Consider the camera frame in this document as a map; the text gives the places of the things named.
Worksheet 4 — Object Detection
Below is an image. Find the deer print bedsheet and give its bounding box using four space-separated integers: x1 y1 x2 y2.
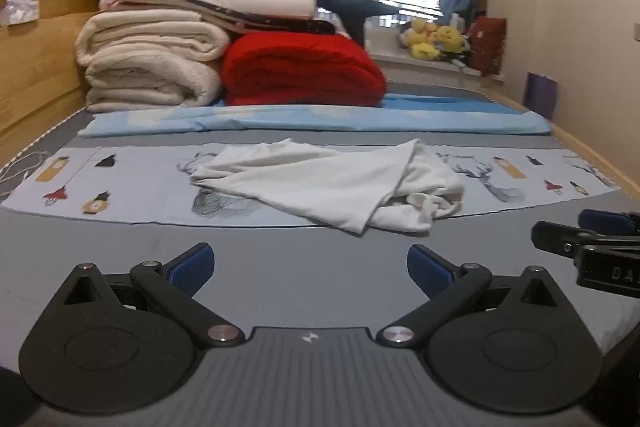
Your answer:
0 137 621 228

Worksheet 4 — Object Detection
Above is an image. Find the cream folded blanket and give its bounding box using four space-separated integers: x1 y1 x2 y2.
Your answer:
75 9 232 112

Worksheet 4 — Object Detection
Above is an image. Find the bright yellow plush toy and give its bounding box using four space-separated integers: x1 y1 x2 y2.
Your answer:
410 42 443 62

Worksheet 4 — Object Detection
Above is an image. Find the red folded blanket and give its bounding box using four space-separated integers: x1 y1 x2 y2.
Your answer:
221 33 387 108

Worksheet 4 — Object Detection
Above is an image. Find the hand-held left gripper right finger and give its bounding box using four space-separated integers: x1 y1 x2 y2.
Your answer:
376 243 576 349

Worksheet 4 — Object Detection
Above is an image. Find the white small garment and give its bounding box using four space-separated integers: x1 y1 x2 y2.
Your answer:
190 138 465 235

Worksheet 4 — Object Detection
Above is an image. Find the light blue quilt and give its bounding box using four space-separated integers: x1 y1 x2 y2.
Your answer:
78 93 552 138

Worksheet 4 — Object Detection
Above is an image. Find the yellow plush duck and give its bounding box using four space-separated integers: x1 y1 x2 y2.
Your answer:
437 26 469 54

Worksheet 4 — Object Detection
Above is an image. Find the dark patterned folded cloth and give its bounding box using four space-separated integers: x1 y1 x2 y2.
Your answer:
200 2 337 36

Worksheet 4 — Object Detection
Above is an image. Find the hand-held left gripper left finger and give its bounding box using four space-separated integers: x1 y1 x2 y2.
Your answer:
59 242 246 349

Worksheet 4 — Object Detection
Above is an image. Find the dark red bag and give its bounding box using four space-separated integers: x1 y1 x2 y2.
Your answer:
469 17 507 76

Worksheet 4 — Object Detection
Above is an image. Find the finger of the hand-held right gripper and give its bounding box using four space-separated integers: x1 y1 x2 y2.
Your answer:
531 221 640 258
578 209 640 236

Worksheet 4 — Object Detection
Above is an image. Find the white window sill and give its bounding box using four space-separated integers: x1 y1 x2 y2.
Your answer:
365 51 507 78

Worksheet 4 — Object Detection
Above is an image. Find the wooden bed rail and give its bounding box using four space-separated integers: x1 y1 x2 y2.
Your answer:
480 87 640 202

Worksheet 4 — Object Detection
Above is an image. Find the white cable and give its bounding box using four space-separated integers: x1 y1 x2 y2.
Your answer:
0 151 47 196

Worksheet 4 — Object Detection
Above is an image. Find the tissue pack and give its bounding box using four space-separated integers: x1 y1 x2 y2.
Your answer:
0 0 40 26

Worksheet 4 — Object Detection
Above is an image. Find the wooden bed side panel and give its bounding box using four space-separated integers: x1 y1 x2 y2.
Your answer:
0 0 118 162

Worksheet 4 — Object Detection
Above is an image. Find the pale yellow plush toy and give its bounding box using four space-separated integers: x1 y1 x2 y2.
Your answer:
404 18 433 45

